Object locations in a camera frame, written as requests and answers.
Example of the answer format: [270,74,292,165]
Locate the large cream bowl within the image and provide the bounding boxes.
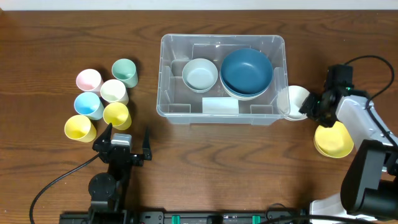
[223,87,265,101]

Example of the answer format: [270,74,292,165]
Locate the clear plastic storage bin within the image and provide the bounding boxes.
[156,34,288,126]

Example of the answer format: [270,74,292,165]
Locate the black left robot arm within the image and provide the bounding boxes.
[87,124,152,224]

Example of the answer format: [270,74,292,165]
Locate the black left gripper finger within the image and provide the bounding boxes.
[93,123,113,152]
[142,128,152,161]

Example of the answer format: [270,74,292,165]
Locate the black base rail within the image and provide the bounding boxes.
[59,208,307,224]

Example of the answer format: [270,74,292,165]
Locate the yellow cup far left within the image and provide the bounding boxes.
[64,115,96,142]

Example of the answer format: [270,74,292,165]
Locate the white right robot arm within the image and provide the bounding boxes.
[265,63,397,223]

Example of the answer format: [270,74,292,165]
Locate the pink cup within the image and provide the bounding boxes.
[76,68,103,96]

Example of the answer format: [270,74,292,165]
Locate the yellow bowl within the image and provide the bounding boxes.
[313,121,354,159]

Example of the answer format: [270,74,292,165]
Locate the small grey bowl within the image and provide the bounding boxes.
[182,58,218,93]

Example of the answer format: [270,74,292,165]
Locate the mint green cup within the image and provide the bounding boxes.
[111,58,138,88]

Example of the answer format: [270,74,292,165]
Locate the light blue cup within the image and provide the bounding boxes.
[73,92,104,120]

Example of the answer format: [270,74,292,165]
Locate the yellow cup near bin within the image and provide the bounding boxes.
[103,102,132,130]

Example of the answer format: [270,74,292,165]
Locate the cream white cup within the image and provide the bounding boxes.
[100,79,129,105]

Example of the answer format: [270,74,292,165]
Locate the dark blue bowl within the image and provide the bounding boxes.
[220,49,274,97]
[221,79,271,98]

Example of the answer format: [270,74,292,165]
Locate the small white bowl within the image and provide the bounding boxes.
[277,85,310,121]

